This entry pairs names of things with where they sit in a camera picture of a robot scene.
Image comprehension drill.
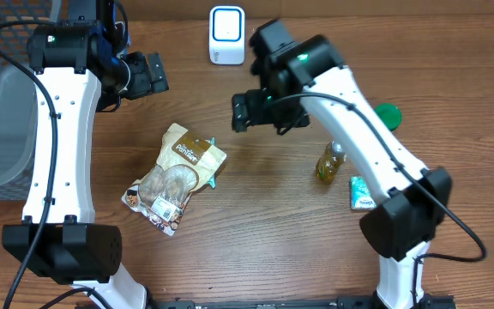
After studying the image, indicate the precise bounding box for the yellow liquid bottle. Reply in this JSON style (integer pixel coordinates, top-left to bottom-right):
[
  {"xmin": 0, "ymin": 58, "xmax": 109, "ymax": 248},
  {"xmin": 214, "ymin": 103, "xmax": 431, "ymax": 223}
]
[{"xmin": 315, "ymin": 141, "xmax": 346, "ymax": 184}]

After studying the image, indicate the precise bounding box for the white barcode scanner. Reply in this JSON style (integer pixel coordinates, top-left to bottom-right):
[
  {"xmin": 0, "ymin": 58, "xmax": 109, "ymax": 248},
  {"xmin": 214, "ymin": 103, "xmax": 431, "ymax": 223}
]
[{"xmin": 208, "ymin": 5, "xmax": 245, "ymax": 65}]

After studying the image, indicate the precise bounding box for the teal white wipes packet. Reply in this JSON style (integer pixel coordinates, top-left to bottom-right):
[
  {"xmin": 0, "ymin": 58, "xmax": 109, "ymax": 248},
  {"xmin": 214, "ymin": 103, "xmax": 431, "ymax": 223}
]
[{"xmin": 208, "ymin": 137, "xmax": 216, "ymax": 189}]

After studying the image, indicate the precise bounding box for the brown snack pouch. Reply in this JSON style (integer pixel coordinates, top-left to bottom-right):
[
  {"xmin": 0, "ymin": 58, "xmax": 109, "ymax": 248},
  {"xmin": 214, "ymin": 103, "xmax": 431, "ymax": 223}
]
[{"xmin": 122, "ymin": 123, "xmax": 227, "ymax": 236}]

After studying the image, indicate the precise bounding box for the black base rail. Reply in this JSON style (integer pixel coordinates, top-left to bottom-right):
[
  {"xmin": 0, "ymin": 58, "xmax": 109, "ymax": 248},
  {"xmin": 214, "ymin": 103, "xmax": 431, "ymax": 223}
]
[{"xmin": 148, "ymin": 294, "xmax": 457, "ymax": 309}]

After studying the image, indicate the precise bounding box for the green lid jar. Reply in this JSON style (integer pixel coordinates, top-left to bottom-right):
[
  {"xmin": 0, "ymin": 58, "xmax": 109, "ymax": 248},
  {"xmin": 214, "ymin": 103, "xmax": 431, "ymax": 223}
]
[{"xmin": 375, "ymin": 103, "xmax": 402, "ymax": 131}]

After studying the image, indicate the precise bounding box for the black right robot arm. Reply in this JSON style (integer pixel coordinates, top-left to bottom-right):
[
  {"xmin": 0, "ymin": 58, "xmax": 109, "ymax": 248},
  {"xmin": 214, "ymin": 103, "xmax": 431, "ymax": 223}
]
[{"xmin": 232, "ymin": 20, "xmax": 455, "ymax": 308}]

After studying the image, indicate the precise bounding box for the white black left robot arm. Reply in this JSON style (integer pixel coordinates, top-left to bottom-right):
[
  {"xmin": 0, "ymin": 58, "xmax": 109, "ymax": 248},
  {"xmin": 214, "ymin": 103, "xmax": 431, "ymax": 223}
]
[{"xmin": 2, "ymin": 1, "xmax": 168, "ymax": 308}]

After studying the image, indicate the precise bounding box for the teal tissue pack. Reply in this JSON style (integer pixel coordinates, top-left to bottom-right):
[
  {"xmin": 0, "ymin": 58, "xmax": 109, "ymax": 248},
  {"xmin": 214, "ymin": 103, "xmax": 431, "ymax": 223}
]
[{"xmin": 349, "ymin": 175, "xmax": 377, "ymax": 210}]

